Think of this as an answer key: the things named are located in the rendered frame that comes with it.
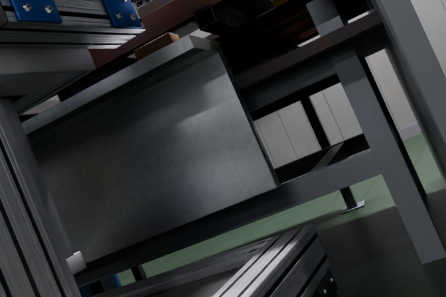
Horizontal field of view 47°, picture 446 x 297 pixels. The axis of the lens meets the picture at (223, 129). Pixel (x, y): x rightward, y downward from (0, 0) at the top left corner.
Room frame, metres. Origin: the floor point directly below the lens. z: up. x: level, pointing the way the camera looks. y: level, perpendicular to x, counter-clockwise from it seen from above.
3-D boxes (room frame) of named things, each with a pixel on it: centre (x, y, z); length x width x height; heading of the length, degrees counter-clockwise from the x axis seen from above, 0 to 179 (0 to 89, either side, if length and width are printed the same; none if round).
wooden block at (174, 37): (1.20, 0.06, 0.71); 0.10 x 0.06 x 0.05; 73
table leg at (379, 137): (1.24, -0.34, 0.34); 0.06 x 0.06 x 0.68; 72
